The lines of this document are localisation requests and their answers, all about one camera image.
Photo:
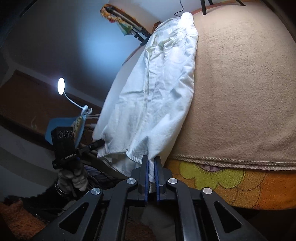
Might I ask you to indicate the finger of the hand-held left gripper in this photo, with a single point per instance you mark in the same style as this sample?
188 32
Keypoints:
97 143

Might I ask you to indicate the white clip-on desk lamp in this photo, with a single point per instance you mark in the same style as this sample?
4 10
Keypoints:
61 85

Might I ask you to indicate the orange floral bed sheet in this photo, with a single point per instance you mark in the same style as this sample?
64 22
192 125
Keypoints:
231 185

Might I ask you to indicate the orange fuzzy cloth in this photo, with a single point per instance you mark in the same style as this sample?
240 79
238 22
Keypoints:
20 220

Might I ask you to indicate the person's left hand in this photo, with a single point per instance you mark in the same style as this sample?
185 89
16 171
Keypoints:
74 176

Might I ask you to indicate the blue board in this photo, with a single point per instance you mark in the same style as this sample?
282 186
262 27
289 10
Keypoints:
60 121

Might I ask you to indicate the brown wooden panel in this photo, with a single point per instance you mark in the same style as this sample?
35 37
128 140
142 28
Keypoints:
23 97

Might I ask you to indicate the person's left forearm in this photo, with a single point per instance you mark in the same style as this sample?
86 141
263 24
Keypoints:
41 201

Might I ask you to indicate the white long-sleeved shirt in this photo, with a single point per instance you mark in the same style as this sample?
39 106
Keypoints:
157 92

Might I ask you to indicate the folded black tripod stand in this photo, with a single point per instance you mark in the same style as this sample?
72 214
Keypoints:
138 30

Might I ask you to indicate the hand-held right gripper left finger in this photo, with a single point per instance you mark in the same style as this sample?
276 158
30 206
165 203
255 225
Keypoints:
146 176

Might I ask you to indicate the metal wristband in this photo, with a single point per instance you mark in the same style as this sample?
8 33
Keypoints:
60 190

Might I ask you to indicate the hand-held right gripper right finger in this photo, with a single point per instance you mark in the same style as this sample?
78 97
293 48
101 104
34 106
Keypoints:
156 178

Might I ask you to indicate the colourful patterned cloth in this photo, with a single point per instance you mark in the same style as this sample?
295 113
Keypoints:
122 26

